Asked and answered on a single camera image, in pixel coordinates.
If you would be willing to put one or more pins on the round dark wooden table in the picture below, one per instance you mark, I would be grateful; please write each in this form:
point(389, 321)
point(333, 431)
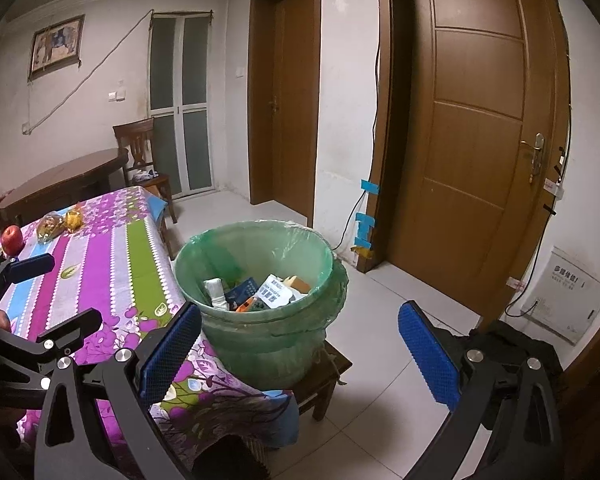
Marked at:
point(65, 180)

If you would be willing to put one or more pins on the yellow crinkled wrapper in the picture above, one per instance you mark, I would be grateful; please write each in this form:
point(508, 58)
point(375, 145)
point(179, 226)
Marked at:
point(75, 219)

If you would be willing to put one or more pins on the orange white squeezed tube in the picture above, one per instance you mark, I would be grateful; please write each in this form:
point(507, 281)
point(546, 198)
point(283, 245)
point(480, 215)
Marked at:
point(245, 305)

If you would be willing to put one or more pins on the white tissue wad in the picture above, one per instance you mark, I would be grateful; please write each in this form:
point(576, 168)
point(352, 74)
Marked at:
point(215, 294)

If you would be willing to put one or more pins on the blue tape strip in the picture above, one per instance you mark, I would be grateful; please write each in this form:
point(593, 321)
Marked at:
point(365, 225)
point(370, 187)

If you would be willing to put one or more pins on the white blue cloth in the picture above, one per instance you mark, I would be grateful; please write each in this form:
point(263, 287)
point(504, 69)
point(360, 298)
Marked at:
point(145, 176)

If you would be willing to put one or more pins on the white double light switch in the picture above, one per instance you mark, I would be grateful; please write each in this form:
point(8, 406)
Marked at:
point(116, 95)

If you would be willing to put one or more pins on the purple green floral tablecloth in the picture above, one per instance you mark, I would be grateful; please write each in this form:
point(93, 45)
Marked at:
point(130, 260)

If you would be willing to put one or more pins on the clear bag of brown snacks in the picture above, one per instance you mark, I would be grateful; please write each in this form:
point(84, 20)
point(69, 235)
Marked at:
point(50, 229)

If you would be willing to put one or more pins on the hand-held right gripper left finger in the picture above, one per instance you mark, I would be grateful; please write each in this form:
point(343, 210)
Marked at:
point(172, 350)

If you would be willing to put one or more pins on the brown panelled wooden door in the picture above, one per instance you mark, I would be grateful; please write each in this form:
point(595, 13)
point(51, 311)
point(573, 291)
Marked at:
point(475, 160)

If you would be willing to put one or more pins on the small wooden stool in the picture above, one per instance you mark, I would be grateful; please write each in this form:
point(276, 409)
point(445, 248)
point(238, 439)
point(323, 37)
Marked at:
point(325, 375)

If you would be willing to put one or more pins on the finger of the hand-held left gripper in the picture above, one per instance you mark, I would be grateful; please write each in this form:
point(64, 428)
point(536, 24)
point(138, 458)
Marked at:
point(30, 267)
point(75, 330)

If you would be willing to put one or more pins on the green lined trash bin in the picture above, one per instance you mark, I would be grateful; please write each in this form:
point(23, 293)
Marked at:
point(260, 350)

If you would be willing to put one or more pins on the white wall panel box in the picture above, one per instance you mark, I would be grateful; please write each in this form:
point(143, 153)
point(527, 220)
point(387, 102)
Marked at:
point(570, 295)

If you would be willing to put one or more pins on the white blue-printed carton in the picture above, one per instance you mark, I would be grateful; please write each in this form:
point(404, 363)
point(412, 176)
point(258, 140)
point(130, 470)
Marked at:
point(274, 292)

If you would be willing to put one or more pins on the red apple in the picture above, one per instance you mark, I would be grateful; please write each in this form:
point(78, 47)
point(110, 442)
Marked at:
point(12, 240)

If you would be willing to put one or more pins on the brown cardboard piece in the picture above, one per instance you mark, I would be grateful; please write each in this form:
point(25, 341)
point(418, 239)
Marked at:
point(296, 284)

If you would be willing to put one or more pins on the person's left hand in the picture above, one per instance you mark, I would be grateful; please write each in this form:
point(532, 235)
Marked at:
point(3, 321)

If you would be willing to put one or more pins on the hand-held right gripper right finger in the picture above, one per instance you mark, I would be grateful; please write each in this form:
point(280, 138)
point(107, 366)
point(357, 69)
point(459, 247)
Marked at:
point(427, 355)

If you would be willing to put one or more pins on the framed wall picture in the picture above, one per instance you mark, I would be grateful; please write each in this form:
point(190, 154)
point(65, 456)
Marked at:
point(56, 46)

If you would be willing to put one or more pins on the blue carton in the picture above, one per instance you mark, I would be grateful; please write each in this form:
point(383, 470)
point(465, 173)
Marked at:
point(242, 290)

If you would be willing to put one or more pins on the frosted glass double door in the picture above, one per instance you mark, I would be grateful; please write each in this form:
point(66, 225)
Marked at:
point(180, 110)

